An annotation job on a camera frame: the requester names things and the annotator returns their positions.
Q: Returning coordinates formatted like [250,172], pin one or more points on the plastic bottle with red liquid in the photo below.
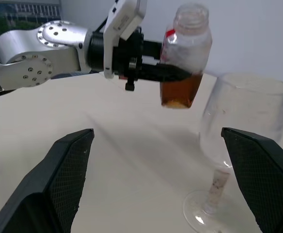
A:
[187,92]

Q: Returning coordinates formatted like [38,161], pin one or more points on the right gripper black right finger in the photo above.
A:
[270,184]

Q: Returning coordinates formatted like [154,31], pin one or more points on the clear plastic wine glass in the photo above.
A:
[248,109]

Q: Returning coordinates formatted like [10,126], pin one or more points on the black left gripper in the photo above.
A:
[131,58]

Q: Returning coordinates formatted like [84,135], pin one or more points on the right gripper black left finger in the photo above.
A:
[42,189]

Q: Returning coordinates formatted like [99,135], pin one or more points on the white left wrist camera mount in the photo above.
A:
[122,21]

